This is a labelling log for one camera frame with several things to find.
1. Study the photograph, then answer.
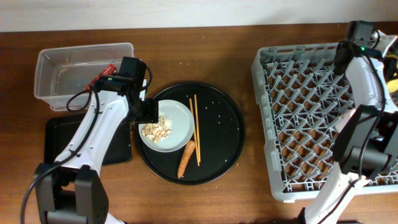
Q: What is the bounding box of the peanut shells and rice pile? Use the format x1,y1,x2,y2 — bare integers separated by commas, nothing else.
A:
141,113,173,144

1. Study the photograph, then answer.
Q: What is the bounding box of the grey ceramic plate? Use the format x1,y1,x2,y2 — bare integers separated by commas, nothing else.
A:
139,100,193,152

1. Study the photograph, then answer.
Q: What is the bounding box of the wooden chopstick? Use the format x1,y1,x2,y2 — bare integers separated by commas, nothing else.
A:
189,98,200,167
194,94,201,164

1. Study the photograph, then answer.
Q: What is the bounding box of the red snack wrapper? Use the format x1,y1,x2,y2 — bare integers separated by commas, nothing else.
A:
85,63,116,90

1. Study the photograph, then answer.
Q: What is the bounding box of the orange carrot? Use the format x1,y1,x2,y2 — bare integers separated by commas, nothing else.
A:
177,141,196,179

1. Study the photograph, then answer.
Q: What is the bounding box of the yellow bowl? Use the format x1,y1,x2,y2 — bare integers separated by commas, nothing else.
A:
386,55,397,94

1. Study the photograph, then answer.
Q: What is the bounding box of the pink cup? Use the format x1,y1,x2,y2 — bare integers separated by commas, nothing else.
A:
335,108,356,133

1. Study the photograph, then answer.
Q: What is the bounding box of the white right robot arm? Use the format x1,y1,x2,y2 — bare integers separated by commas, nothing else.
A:
296,55,397,223

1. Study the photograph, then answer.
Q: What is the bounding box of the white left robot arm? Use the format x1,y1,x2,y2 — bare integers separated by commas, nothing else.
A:
30,75,158,223

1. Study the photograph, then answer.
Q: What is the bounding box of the clear plastic waste bin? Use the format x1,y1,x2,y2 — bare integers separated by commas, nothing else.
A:
34,42,134,111

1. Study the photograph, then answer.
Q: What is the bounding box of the grey dishwasher rack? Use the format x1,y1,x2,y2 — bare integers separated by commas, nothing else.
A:
251,39,398,203

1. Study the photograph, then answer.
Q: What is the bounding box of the round black serving tray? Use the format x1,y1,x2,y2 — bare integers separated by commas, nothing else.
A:
134,82,245,185

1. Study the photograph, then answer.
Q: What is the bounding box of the black rectangular tray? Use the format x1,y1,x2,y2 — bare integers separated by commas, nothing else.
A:
44,113,132,165

